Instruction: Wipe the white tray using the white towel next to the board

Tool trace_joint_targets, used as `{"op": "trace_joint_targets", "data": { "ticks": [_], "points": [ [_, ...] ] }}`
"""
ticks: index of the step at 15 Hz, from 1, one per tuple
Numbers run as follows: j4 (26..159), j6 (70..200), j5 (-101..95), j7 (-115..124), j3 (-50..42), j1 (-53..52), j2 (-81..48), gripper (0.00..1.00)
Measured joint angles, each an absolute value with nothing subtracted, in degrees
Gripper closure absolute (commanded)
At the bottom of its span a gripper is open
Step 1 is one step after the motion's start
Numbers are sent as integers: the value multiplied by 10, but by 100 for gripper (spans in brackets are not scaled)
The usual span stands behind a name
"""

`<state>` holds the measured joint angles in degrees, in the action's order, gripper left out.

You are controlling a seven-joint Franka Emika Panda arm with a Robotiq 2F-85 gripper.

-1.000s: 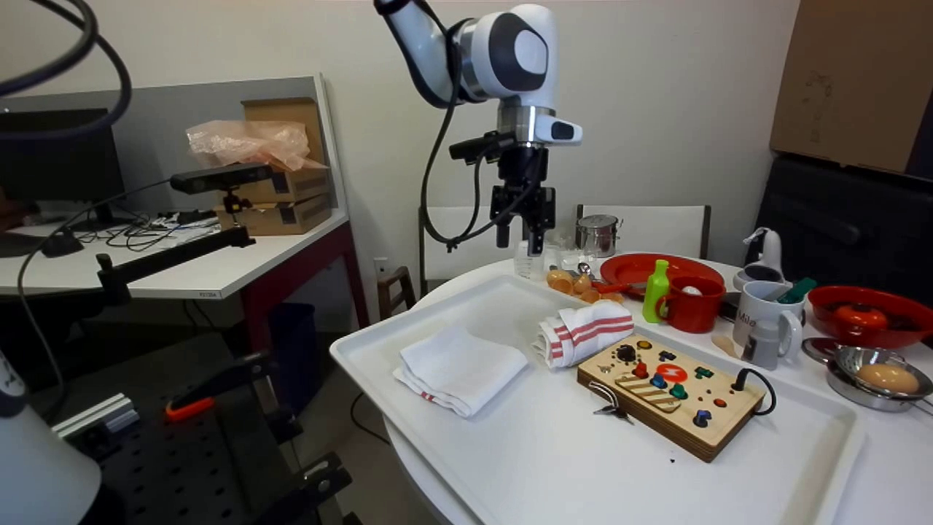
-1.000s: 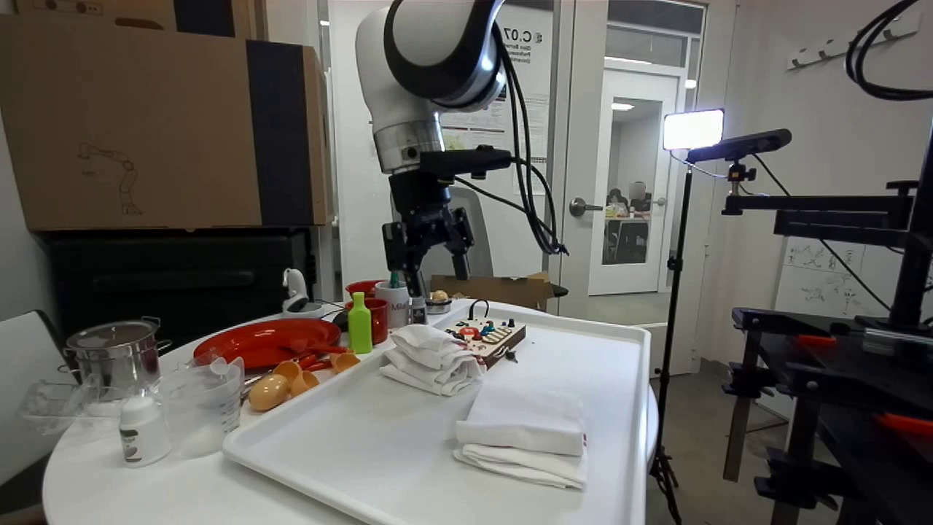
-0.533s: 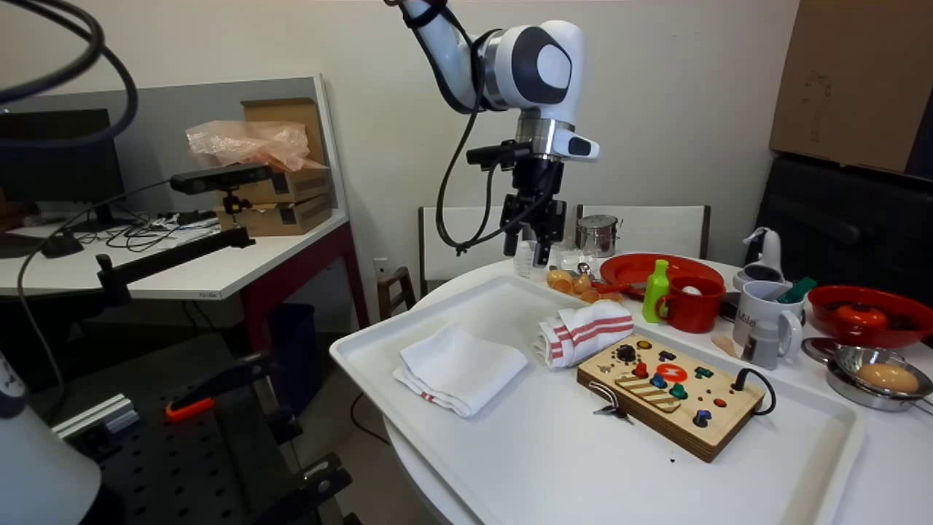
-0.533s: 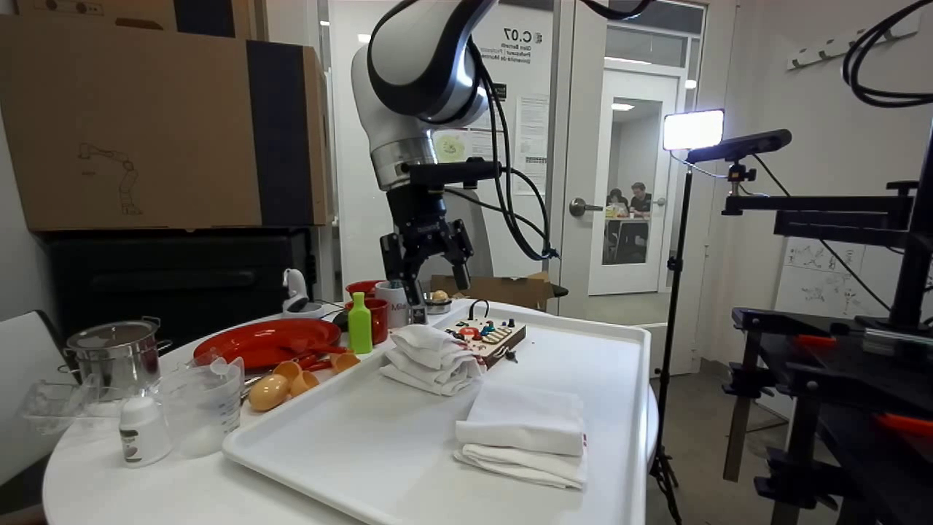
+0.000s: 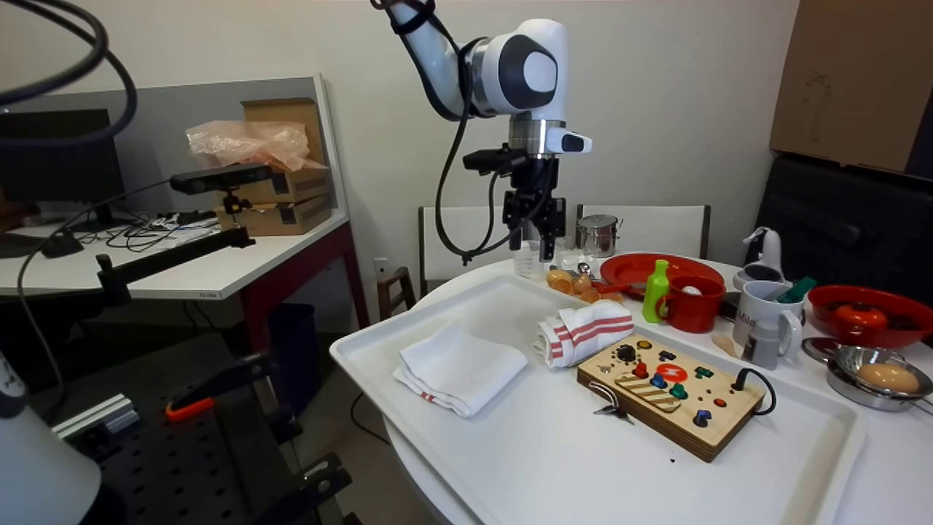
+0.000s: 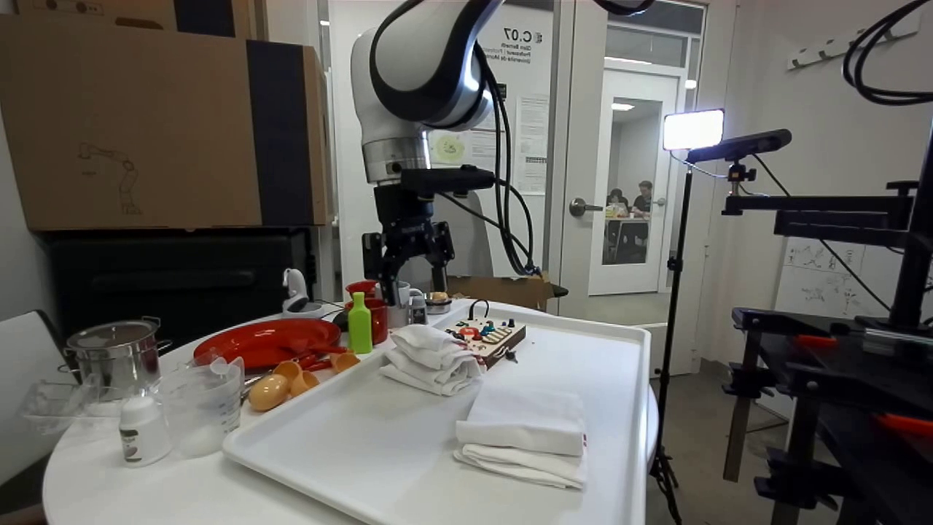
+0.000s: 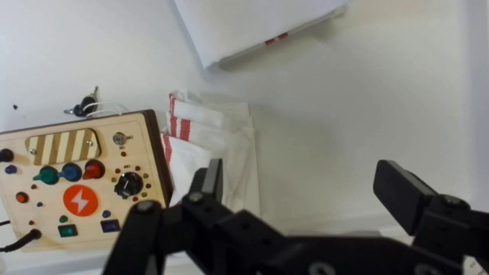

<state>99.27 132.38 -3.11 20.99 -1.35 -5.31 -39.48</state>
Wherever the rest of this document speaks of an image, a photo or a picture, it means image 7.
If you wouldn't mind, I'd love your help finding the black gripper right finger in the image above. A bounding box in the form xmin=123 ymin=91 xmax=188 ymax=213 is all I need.
xmin=373 ymin=159 xmax=489 ymax=275

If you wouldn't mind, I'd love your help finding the white towel with red stripes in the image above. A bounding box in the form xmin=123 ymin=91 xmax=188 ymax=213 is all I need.
xmin=161 ymin=89 xmax=263 ymax=219

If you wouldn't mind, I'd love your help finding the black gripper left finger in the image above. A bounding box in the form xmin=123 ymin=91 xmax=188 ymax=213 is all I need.
xmin=103 ymin=158 xmax=289 ymax=275

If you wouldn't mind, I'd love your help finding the wooden switch board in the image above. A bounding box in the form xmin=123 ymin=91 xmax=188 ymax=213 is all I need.
xmin=0 ymin=109 xmax=175 ymax=252

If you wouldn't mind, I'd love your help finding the folded white towel red tag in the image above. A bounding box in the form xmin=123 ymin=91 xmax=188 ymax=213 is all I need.
xmin=173 ymin=0 xmax=352 ymax=72

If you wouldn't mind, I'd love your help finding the white plastic tray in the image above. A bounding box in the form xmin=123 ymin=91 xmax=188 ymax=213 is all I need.
xmin=0 ymin=0 xmax=489 ymax=275

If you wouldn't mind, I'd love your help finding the black board power cable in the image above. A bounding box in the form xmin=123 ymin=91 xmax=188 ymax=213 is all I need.
xmin=0 ymin=219 xmax=45 ymax=256

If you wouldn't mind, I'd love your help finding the black headed key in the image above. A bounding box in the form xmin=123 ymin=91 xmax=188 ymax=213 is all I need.
xmin=63 ymin=84 xmax=129 ymax=120

